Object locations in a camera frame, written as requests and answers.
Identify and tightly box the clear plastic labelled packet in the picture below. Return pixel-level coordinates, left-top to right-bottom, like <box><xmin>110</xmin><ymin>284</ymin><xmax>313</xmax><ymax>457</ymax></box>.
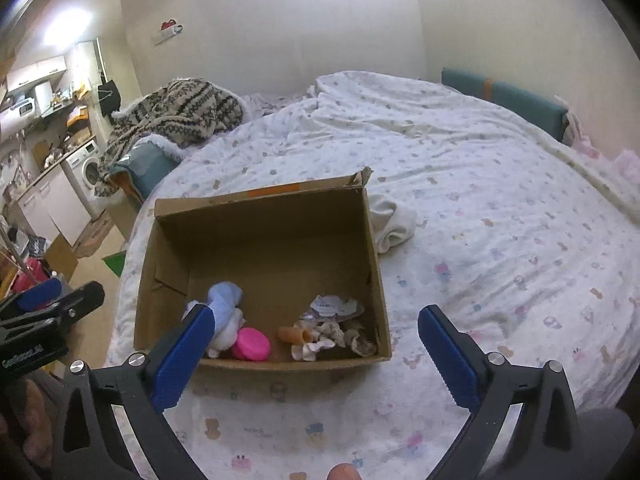
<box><xmin>300</xmin><ymin>295</ymin><xmax>364</xmax><ymax>323</ymax></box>

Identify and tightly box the left hand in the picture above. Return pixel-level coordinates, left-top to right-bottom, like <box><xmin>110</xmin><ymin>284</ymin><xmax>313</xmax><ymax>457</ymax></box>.
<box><xmin>1</xmin><ymin>377</ymin><xmax>53</xmax><ymax>470</ymax></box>

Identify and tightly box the right hand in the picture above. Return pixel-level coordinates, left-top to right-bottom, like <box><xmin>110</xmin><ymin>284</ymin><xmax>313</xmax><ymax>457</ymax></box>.
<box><xmin>326</xmin><ymin>463</ymin><xmax>361</xmax><ymax>480</ymax></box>

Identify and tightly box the green dustpan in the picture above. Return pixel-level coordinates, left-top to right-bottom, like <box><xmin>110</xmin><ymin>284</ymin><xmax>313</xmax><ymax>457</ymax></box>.
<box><xmin>102</xmin><ymin>252</ymin><xmax>126</xmax><ymax>278</ymax></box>

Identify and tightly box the pink round puff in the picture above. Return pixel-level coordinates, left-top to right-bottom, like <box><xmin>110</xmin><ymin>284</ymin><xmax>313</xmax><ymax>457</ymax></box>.
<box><xmin>231</xmin><ymin>327</ymin><xmax>271</xmax><ymax>362</ymax></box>

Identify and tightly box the white kitchen cabinet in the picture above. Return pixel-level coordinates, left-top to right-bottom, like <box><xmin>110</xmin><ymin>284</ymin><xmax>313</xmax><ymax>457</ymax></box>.
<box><xmin>8</xmin><ymin>165</ymin><xmax>91</xmax><ymax>246</ymax></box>

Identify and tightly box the light blue fluffy sock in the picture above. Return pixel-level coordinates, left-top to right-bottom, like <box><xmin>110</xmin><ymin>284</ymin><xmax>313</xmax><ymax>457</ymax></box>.
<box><xmin>182</xmin><ymin>281</ymin><xmax>245</xmax><ymax>359</ymax></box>

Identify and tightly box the white patterned bed quilt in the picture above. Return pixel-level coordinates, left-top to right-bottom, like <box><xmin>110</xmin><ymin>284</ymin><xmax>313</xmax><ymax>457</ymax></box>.
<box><xmin>102</xmin><ymin>70</ymin><xmax>640</xmax><ymax>480</ymax></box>

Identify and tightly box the white washing machine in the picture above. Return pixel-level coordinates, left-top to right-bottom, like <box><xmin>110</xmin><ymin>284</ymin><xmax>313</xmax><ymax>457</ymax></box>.
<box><xmin>62</xmin><ymin>138</ymin><xmax>105</xmax><ymax>221</ymax></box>

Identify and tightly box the white folded cloth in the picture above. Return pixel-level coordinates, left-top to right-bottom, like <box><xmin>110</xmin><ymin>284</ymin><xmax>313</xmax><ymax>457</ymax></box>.
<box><xmin>368</xmin><ymin>194</ymin><xmax>418</xmax><ymax>255</ymax></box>

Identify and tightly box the brown cardboard box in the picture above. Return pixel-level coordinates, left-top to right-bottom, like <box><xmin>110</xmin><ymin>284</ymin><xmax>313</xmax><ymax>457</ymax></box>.
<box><xmin>134</xmin><ymin>168</ymin><xmax>392</xmax><ymax>372</ymax></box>

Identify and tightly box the teal cushion left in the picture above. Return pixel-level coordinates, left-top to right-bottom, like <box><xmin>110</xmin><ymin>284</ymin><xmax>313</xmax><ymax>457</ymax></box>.
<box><xmin>108</xmin><ymin>143</ymin><xmax>180</xmax><ymax>205</ymax></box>

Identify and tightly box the teal cushion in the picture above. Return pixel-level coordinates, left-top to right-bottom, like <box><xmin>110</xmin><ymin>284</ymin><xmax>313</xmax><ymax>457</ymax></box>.
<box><xmin>108</xmin><ymin>143</ymin><xmax>180</xmax><ymax>205</ymax></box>
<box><xmin>440</xmin><ymin>67</ymin><xmax>568</xmax><ymax>142</ymax></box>

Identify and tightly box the patterned knit blanket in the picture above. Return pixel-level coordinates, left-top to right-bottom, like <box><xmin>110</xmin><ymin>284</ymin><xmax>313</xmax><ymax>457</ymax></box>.
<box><xmin>94</xmin><ymin>78</ymin><xmax>245</xmax><ymax>197</ymax></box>

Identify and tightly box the teal cushion right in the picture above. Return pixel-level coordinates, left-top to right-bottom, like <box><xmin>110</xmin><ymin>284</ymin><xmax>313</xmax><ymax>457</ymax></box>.
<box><xmin>440</xmin><ymin>67</ymin><xmax>568</xmax><ymax>142</ymax></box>

